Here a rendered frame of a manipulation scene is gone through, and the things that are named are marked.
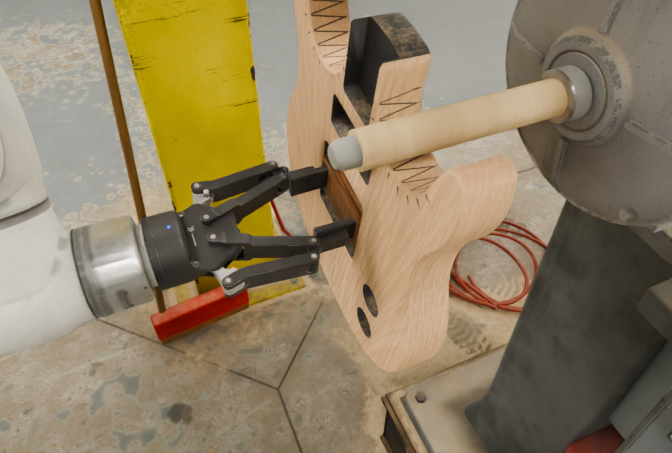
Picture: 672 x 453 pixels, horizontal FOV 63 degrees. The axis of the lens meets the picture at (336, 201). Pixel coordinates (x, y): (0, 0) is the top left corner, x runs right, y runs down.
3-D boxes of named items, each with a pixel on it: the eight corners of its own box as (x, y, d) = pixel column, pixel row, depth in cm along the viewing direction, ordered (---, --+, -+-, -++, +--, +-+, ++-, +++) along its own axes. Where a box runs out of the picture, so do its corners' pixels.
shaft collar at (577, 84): (602, 86, 43) (579, 129, 46) (565, 53, 45) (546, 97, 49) (582, 92, 42) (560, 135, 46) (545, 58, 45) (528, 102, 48)
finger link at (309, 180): (291, 196, 62) (288, 192, 62) (347, 180, 64) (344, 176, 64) (291, 180, 59) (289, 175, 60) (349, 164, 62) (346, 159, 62)
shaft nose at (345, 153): (364, 150, 38) (361, 173, 40) (350, 128, 40) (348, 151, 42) (338, 157, 38) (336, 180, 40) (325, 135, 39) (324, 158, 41)
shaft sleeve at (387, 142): (573, 93, 43) (558, 124, 45) (548, 70, 45) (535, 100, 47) (367, 150, 38) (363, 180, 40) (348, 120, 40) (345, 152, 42)
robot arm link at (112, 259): (107, 333, 54) (168, 314, 55) (80, 290, 47) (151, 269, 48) (93, 259, 59) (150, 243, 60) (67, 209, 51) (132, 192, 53)
